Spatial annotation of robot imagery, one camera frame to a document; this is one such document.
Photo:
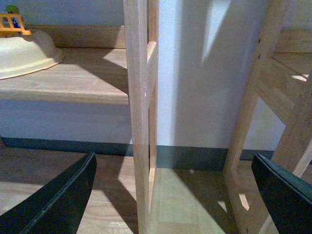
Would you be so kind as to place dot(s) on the right wooden shelf unit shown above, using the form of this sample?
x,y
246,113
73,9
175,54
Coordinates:
x,y
281,77

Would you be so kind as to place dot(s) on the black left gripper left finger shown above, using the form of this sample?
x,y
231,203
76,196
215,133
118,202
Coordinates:
x,y
57,207

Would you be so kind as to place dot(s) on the wooden shelf unit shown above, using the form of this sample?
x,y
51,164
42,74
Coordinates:
x,y
100,99
281,77

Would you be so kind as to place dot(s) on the left wooden shelf unit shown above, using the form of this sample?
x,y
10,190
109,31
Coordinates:
x,y
100,99

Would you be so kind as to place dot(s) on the cream plastic bowl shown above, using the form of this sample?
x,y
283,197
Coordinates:
x,y
21,55

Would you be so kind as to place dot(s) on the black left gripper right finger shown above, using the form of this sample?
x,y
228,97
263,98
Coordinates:
x,y
287,197

